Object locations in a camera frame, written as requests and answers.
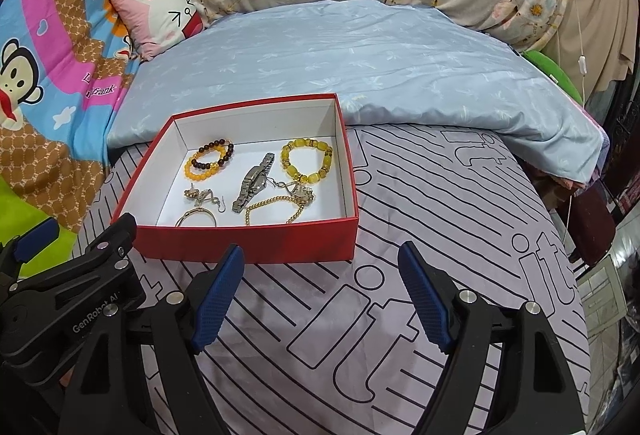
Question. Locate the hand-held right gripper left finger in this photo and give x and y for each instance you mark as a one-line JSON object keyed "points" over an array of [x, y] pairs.
{"points": [[220, 300]]}

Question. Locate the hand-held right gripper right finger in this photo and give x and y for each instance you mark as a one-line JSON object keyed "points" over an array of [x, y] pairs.
{"points": [[425, 300]]}

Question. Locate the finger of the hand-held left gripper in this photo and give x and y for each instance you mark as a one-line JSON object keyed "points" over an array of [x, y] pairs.
{"points": [[107, 252], [36, 237]]}

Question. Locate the red cardboard box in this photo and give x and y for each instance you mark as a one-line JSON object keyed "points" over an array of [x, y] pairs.
{"points": [[250, 242]]}

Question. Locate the silver earring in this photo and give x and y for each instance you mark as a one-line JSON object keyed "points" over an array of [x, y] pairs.
{"points": [[221, 204], [195, 195]]}

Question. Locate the silver wrist watch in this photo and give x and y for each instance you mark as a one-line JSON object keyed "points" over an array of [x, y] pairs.
{"points": [[250, 182]]}

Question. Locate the monkey printed blanket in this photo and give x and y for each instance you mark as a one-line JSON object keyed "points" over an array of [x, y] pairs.
{"points": [[50, 65]]}

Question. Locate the maroon cloth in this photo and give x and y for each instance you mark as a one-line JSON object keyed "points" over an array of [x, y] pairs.
{"points": [[592, 230]]}

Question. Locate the light blue quilt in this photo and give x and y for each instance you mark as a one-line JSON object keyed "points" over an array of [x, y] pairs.
{"points": [[375, 65]]}

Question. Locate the pink rabbit pillow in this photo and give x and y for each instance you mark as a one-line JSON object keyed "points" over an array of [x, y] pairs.
{"points": [[155, 15]]}

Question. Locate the hanging dark clothes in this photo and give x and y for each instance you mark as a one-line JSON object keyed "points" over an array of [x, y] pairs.
{"points": [[620, 140]]}

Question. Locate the green plush object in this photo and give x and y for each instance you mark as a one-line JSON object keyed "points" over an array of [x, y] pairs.
{"points": [[550, 72]]}

